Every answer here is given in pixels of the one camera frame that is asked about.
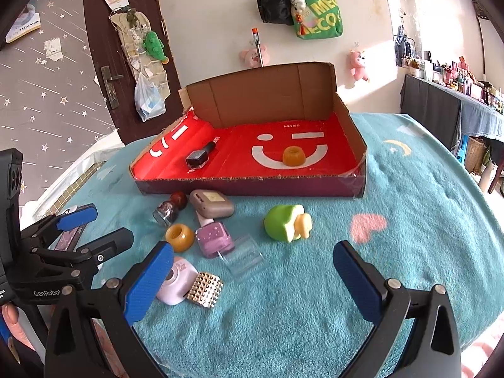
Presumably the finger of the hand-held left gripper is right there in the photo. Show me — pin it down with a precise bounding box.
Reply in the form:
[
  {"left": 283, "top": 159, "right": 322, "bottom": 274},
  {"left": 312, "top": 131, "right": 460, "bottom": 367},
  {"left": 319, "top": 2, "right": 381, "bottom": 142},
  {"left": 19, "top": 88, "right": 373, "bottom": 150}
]
[
  {"left": 31, "top": 227, "right": 135, "bottom": 280},
  {"left": 21, "top": 204, "right": 98, "bottom": 253}
]

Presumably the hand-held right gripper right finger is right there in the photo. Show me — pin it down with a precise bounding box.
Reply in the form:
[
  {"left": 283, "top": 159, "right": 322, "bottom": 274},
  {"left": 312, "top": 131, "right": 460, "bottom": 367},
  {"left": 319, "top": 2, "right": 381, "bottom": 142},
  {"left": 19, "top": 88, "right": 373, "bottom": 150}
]
[{"left": 333, "top": 240, "right": 462, "bottom": 378}]

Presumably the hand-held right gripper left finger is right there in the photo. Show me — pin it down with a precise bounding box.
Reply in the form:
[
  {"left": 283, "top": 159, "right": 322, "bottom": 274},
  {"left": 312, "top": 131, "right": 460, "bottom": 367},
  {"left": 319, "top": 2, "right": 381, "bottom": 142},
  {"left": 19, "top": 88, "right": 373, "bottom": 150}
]
[{"left": 44, "top": 241, "right": 175, "bottom": 378}]

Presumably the small pink round-lens device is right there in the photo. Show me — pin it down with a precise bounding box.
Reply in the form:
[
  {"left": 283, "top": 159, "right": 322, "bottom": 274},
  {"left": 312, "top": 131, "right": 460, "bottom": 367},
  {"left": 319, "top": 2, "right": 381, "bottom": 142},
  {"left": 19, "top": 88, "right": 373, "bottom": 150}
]
[{"left": 157, "top": 256, "right": 199, "bottom": 306}]

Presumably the orange ring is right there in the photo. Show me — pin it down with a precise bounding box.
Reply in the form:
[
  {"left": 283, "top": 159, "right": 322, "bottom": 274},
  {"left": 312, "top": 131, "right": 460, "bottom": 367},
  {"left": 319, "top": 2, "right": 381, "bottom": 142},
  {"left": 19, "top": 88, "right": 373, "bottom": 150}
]
[
  {"left": 165, "top": 223, "right": 195, "bottom": 253},
  {"left": 283, "top": 146, "right": 306, "bottom": 166}
]

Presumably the gold studded cuff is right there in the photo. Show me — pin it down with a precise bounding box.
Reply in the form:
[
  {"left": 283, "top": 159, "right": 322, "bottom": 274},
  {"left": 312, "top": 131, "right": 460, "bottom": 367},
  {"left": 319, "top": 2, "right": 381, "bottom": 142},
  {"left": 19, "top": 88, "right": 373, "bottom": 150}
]
[{"left": 185, "top": 271, "right": 223, "bottom": 308}]

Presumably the pink nail polish bottle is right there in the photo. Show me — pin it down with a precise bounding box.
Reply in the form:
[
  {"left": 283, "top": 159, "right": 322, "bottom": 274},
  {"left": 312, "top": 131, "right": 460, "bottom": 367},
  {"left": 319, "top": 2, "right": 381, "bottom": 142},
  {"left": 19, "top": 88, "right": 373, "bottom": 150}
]
[{"left": 195, "top": 210, "right": 233, "bottom": 259}]

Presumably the clear plastic cup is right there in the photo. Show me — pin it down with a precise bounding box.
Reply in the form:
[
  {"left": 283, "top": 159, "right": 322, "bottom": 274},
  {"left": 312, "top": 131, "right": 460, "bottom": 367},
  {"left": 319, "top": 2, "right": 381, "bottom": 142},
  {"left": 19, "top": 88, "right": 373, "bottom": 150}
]
[{"left": 220, "top": 234, "right": 268, "bottom": 282}]

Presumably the cardboard box with red lining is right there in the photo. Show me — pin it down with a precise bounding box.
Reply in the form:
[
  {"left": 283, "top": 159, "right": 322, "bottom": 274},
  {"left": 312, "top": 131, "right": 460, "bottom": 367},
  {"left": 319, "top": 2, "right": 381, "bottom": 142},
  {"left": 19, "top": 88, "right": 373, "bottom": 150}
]
[{"left": 129, "top": 62, "right": 368, "bottom": 199}]

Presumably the person's left hand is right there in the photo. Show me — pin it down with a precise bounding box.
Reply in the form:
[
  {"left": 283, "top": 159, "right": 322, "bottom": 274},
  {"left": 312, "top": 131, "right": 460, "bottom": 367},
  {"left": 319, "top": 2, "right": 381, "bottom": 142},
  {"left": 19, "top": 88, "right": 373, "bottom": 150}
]
[{"left": 0, "top": 303, "right": 23, "bottom": 344}]

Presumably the green grid mat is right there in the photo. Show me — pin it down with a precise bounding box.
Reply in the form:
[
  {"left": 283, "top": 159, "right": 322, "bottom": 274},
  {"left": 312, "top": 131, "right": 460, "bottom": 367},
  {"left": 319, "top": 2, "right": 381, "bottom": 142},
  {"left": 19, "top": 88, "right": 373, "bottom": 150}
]
[{"left": 51, "top": 159, "right": 109, "bottom": 213}]

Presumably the clear bottle with red cap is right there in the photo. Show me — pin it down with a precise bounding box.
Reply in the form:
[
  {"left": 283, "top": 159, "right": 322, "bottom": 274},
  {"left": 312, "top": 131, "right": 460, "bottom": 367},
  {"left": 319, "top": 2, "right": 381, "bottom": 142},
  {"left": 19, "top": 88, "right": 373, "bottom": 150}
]
[{"left": 153, "top": 191, "right": 188, "bottom": 227}]

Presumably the white cloth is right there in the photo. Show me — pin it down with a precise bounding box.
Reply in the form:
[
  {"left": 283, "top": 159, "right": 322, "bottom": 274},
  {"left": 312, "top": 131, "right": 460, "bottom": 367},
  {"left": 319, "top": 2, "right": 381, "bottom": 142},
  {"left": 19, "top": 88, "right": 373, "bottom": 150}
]
[{"left": 90, "top": 128, "right": 124, "bottom": 162}]

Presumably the green frog toy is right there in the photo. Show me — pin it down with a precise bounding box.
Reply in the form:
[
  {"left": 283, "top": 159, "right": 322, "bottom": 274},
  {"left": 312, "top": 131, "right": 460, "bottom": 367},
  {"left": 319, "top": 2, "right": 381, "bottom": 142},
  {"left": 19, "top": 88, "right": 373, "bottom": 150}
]
[{"left": 264, "top": 204, "right": 313, "bottom": 243}]

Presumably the taupe earbud case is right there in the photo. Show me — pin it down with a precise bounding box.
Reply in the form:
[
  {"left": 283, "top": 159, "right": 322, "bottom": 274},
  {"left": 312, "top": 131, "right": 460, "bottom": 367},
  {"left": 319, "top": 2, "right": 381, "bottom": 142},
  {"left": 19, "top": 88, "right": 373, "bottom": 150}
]
[{"left": 189, "top": 189, "right": 235, "bottom": 219}]

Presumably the black nail polish bottle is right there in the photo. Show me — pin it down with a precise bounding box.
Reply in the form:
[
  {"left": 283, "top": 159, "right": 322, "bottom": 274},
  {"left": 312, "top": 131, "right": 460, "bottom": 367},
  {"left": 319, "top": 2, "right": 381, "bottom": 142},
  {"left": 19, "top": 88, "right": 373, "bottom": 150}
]
[{"left": 186, "top": 142, "right": 218, "bottom": 169}]

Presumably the clear plastic bag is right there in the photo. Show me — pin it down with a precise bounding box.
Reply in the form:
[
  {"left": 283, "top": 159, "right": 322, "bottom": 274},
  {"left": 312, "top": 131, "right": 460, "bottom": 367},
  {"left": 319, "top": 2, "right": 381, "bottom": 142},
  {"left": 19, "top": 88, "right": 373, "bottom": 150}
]
[{"left": 134, "top": 73, "right": 166, "bottom": 123}]

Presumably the wicker basket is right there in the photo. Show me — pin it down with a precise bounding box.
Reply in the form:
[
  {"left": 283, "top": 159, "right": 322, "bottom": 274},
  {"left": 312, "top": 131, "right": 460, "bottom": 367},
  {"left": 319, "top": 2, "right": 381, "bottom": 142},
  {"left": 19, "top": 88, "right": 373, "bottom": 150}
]
[{"left": 464, "top": 136, "right": 489, "bottom": 174}]

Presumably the beige hanging door organiser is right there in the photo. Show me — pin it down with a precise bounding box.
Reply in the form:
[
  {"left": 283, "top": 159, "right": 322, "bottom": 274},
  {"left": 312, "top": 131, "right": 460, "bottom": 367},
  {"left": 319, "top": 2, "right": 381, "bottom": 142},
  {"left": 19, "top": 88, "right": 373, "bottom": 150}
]
[{"left": 108, "top": 8, "right": 170, "bottom": 99}]

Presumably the green dinosaur plush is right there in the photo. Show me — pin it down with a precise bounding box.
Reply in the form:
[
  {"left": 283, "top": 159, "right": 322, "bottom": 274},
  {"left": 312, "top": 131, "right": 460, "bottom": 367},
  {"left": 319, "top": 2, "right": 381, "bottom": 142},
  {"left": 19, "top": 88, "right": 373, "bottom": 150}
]
[{"left": 142, "top": 31, "right": 171, "bottom": 65}]

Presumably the dark brown door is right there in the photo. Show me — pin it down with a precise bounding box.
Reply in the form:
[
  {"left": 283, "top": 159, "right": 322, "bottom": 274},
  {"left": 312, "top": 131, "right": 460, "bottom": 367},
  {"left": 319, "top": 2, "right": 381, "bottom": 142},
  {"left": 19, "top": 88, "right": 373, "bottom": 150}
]
[{"left": 83, "top": 0, "right": 184, "bottom": 144}]

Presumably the table with dark cloth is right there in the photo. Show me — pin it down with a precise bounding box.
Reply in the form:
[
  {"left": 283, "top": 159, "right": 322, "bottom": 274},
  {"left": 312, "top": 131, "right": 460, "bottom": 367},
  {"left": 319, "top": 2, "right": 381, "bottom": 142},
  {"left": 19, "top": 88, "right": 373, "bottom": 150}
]
[{"left": 400, "top": 73, "right": 504, "bottom": 142}]

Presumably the pink bear plush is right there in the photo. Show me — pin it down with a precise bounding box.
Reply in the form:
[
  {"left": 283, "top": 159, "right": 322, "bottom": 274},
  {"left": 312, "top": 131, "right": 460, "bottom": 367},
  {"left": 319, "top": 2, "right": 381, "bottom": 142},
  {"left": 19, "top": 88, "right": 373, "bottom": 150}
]
[{"left": 347, "top": 50, "right": 371, "bottom": 82}]

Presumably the row of small cosmetics bottles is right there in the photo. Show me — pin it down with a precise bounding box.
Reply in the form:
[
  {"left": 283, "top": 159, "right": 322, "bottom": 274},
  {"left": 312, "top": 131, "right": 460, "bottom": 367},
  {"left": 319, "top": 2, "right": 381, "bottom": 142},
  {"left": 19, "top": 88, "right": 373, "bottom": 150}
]
[{"left": 407, "top": 49, "right": 504, "bottom": 115}]

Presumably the pink pig plush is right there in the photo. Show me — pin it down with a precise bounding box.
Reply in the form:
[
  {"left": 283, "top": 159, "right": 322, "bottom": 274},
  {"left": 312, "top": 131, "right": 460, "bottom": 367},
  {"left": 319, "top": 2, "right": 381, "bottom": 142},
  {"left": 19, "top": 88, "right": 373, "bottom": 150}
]
[{"left": 240, "top": 43, "right": 270, "bottom": 67}]

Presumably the grey stick with orange tip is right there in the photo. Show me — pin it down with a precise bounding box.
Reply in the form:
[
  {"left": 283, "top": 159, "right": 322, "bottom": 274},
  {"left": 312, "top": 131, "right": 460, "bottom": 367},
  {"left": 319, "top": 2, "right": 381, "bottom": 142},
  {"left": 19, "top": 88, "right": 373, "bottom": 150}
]
[{"left": 252, "top": 27, "right": 264, "bottom": 67}]

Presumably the green tote bag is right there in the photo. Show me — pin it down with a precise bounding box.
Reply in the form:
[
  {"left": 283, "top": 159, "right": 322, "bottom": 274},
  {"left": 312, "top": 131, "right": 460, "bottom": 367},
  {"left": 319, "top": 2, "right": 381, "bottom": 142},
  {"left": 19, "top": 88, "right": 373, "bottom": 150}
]
[{"left": 293, "top": 0, "right": 343, "bottom": 40}]

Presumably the metal door handle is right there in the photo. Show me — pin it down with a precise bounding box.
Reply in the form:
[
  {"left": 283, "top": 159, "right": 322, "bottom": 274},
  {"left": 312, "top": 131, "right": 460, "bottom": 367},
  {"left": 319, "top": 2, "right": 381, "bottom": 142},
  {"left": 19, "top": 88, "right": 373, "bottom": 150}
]
[{"left": 100, "top": 65, "right": 121, "bottom": 110}]

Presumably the book on wall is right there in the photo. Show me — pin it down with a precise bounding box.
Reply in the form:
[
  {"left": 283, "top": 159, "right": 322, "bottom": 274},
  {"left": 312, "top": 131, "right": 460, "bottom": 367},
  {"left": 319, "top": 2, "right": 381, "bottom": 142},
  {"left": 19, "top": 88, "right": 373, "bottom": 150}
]
[{"left": 5, "top": 4, "right": 42, "bottom": 44}]

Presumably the wall mirror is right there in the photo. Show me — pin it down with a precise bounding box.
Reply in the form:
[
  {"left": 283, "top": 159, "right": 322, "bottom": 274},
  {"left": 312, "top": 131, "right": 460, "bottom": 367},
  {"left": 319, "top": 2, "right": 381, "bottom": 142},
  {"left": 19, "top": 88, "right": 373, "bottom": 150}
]
[{"left": 379, "top": 0, "right": 424, "bottom": 67}]

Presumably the white plush keychain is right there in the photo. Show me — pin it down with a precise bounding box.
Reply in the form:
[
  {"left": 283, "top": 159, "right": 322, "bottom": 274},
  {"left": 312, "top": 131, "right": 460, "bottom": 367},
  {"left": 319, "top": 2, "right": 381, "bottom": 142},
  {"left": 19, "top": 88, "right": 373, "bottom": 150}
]
[{"left": 290, "top": 0, "right": 312, "bottom": 38}]

